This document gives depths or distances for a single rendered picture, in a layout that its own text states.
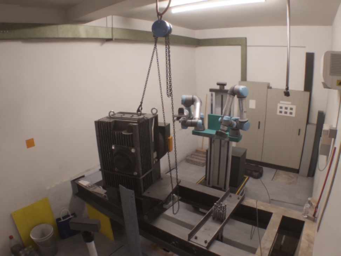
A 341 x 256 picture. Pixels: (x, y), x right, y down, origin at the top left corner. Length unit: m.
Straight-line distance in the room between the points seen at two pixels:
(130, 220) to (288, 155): 3.39
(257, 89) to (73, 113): 3.30
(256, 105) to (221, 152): 1.68
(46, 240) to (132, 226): 1.12
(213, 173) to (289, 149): 1.86
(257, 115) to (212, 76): 1.36
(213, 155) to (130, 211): 1.58
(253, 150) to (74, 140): 3.45
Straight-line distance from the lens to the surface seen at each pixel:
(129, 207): 2.17
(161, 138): 2.40
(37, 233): 3.14
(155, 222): 2.27
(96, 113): 3.23
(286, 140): 4.61
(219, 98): 3.03
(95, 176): 3.22
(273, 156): 4.77
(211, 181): 3.43
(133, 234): 2.39
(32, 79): 2.76
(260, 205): 2.57
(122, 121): 2.15
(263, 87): 4.49
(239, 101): 2.61
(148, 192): 2.28
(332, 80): 1.83
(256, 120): 4.63
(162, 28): 1.93
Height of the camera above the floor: 2.12
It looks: 16 degrees down
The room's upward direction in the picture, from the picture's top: 2 degrees counter-clockwise
